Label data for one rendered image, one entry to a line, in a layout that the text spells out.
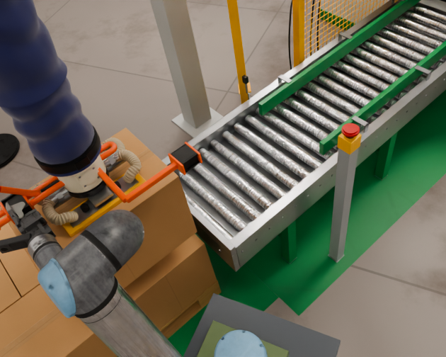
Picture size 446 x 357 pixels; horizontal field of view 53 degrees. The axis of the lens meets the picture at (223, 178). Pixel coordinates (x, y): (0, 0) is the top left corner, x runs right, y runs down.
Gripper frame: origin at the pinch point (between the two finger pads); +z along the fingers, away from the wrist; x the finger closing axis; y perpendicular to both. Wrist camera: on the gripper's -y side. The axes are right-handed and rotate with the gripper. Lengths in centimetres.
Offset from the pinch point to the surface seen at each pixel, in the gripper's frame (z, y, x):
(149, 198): -20.4, 40.9, -13.6
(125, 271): -20, 19, -43
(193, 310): -19, 38, -118
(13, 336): 4, -34, -66
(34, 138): -6.7, 19.6, 26.2
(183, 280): -20, 39, -81
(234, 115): 31, 122, -60
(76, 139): -10.4, 30.1, 20.2
